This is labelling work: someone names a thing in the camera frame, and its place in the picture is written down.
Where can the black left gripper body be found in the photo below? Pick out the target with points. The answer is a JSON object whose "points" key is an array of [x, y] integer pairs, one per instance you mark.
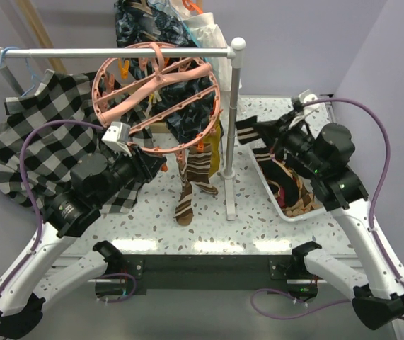
{"points": [[127, 168]]}

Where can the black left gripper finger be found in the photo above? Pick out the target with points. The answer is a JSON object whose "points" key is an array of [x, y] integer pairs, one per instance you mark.
{"points": [[137, 150], [156, 163]]}

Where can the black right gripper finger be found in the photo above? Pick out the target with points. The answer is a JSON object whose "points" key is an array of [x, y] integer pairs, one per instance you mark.
{"points": [[281, 124], [277, 152]]}

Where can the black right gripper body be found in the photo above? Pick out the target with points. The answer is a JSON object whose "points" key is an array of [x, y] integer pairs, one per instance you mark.
{"points": [[299, 143]]}

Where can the black striped sock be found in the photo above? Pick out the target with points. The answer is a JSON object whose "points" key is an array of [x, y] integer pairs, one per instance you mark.
{"points": [[250, 129]]}

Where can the brown striped sock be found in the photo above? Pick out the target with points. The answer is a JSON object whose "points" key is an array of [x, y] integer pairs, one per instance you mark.
{"points": [[198, 166], [183, 211]]}

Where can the pink round clip hanger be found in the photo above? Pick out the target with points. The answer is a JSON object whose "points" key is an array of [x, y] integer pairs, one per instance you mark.
{"points": [[160, 83]]}

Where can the yellow sock with pattern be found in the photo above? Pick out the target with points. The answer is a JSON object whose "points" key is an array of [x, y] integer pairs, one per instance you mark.
{"points": [[213, 139]]}

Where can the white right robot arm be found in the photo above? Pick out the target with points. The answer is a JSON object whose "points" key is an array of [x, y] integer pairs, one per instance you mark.
{"points": [[376, 294]]}

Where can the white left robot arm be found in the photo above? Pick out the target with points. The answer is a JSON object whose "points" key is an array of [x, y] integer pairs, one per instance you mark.
{"points": [[26, 292]]}

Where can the orange plastic hanger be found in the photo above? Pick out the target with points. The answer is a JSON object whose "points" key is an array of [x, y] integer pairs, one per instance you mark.
{"points": [[193, 6]]}

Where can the white plastic basket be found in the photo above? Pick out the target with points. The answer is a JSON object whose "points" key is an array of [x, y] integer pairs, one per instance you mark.
{"points": [[308, 205]]}

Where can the black white checkered shirt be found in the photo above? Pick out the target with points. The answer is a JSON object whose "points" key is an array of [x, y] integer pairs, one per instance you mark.
{"points": [[54, 151]]}

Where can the dark blue patterned garment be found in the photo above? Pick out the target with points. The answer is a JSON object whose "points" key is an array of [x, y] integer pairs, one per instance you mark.
{"points": [[134, 26]]}

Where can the white garment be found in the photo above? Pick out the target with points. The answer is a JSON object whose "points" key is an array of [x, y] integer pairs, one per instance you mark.
{"points": [[221, 66]]}

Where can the teal garment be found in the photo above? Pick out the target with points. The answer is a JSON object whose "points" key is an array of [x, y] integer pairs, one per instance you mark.
{"points": [[193, 23]]}

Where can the white clothes rack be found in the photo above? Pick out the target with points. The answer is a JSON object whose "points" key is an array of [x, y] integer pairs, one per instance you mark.
{"points": [[234, 52]]}

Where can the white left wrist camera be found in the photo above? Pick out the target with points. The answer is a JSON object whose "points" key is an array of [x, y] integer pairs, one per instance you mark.
{"points": [[116, 137]]}

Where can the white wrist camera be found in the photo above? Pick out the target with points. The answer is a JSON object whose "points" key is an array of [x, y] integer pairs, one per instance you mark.
{"points": [[116, 137], [303, 106]]}

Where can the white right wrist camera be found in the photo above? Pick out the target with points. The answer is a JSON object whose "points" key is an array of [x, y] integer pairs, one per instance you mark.
{"points": [[303, 106]]}

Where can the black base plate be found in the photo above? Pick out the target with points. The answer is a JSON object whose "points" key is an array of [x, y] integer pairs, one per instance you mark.
{"points": [[206, 272]]}

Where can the wooden frame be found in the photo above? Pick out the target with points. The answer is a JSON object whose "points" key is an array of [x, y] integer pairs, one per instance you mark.
{"points": [[35, 22]]}

